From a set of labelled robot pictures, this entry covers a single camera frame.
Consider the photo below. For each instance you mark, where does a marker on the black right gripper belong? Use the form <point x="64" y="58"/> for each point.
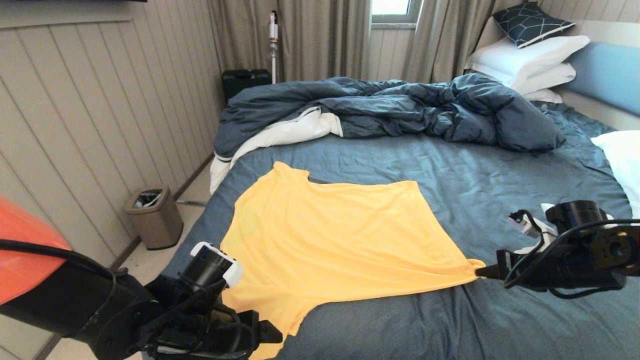
<point x="565" y="270"/>

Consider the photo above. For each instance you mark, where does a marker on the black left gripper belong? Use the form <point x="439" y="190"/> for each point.
<point x="200" y="330"/>

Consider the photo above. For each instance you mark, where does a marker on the yellow t-shirt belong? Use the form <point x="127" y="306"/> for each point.
<point x="325" y="240"/>

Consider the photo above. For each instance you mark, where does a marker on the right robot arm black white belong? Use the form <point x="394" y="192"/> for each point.
<point x="636" y="250"/>

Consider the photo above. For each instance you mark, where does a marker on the flat white remote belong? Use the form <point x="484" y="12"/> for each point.
<point x="547" y="207"/>

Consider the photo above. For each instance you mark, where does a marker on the grey metal bar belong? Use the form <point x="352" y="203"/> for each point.
<point x="192" y="203"/>

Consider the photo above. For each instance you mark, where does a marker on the bronze trash bin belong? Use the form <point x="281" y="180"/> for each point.
<point x="155" y="225"/>

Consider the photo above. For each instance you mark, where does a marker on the white pillow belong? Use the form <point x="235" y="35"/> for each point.
<point x="522" y="57"/>
<point x="625" y="160"/>
<point x="546" y="96"/>
<point x="550" y="78"/>

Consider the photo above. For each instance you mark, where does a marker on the dark blue duvet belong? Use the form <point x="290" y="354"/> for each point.
<point x="400" y="105"/>

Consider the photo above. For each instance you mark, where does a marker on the white quilt with dark stripe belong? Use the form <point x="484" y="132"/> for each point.
<point x="285" y="132"/>

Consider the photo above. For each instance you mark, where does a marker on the blue headboard cushion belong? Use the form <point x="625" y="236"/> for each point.
<point x="610" y="75"/>

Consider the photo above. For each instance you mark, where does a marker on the grey-beige curtain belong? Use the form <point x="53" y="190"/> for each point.
<point x="445" y="37"/>
<point x="320" y="37"/>

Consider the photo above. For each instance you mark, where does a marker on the black hard case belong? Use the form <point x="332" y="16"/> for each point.
<point x="245" y="82"/>

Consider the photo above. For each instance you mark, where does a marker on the dark patterned cushion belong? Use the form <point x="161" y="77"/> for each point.
<point x="532" y="23"/>

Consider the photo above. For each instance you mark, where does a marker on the beige bed headboard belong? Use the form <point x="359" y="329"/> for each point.
<point x="612" y="30"/>

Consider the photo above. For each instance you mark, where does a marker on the white stick vacuum cleaner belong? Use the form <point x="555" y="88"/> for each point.
<point x="273" y="32"/>

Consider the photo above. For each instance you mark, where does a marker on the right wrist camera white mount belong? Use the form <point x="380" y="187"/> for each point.
<point x="520" y="223"/>

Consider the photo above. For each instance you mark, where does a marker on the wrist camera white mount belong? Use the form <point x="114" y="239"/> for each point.
<point x="520" y="223"/>
<point x="232" y="274"/>

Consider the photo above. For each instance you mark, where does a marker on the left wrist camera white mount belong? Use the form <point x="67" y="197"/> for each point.
<point x="232" y="274"/>

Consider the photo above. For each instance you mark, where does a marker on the window with grey frame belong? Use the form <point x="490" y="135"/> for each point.
<point x="392" y="7"/>

